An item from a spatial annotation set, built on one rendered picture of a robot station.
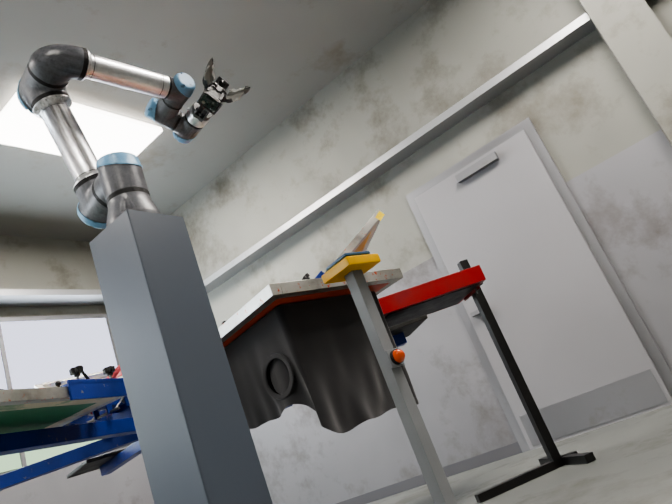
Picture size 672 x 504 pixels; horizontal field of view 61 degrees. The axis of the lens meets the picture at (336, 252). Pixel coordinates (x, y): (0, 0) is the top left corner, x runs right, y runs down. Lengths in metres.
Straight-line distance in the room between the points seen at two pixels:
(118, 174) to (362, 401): 1.00
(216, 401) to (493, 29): 4.05
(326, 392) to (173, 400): 0.59
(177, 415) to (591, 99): 3.78
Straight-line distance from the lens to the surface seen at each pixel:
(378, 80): 5.30
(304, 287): 1.79
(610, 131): 4.46
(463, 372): 4.66
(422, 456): 1.61
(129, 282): 1.50
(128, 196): 1.63
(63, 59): 1.90
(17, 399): 2.03
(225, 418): 1.44
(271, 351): 1.88
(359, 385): 1.90
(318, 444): 5.49
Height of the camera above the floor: 0.48
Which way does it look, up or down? 18 degrees up
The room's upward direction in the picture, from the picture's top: 22 degrees counter-clockwise
